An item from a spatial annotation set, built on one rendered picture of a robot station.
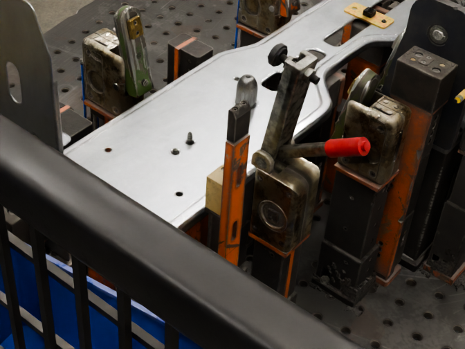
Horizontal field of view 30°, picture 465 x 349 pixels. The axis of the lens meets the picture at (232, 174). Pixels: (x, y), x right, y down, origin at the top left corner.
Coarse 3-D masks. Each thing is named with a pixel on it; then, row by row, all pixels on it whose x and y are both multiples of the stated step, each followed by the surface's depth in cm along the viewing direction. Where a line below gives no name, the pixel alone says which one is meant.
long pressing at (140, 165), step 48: (336, 0) 152; (240, 48) 140; (288, 48) 140; (336, 48) 141; (192, 96) 129; (96, 144) 119; (144, 144) 120; (192, 144) 120; (144, 192) 113; (192, 192) 113
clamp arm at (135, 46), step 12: (120, 12) 124; (132, 12) 124; (120, 24) 124; (132, 24) 124; (120, 36) 125; (132, 36) 125; (144, 36) 128; (120, 48) 127; (132, 48) 126; (144, 48) 128; (132, 60) 127; (144, 60) 129; (132, 72) 128; (144, 72) 130; (132, 84) 129; (144, 84) 130
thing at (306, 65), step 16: (272, 48) 101; (272, 64) 101; (288, 64) 99; (304, 64) 99; (288, 80) 100; (304, 80) 100; (288, 96) 101; (304, 96) 104; (272, 112) 104; (288, 112) 103; (272, 128) 106; (288, 128) 106; (272, 144) 107; (288, 144) 110
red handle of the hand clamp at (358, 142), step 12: (300, 144) 107; (312, 144) 105; (324, 144) 104; (336, 144) 102; (348, 144) 100; (360, 144) 100; (288, 156) 108; (300, 156) 107; (312, 156) 105; (336, 156) 103
